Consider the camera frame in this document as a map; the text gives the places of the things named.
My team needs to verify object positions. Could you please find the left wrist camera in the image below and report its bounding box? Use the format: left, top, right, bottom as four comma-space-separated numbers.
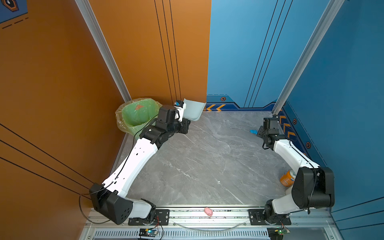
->
174, 100, 187, 122

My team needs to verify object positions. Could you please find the clear yellow bin liner bag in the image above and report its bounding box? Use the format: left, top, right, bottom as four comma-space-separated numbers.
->
114, 97, 164, 137

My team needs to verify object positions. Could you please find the pink toy on rail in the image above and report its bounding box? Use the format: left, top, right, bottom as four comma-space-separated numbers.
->
204, 207, 214, 217

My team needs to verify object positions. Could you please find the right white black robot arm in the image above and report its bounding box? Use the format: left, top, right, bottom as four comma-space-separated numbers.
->
257, 116, 335, 225

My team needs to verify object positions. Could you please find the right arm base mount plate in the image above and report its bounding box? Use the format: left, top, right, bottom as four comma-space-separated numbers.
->
248, 209, 292, 226

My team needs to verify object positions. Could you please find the left green circuit board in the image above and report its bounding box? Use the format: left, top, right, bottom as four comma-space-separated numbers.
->
138, 228, 160, 240

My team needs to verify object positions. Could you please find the aluminium front rail frame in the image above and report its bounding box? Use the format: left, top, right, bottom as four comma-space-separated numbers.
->
80, 205, 343, 240

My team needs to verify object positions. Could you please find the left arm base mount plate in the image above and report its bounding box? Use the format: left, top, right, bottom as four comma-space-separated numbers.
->
128, 209, 170, 226

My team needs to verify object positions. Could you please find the right green circuit board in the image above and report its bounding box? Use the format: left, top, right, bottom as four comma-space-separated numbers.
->
267, 228, 291, 240

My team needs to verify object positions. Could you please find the green circuit board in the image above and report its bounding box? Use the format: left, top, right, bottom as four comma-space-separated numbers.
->
138, 228, 160, 240
267, 228, 291, 240

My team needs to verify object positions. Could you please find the grey-blue plastic dustpan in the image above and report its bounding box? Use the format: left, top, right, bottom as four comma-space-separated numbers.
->
183, 99, 206, 122

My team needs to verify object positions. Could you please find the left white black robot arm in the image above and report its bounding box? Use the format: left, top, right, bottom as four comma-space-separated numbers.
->
89, 101, 191, 225

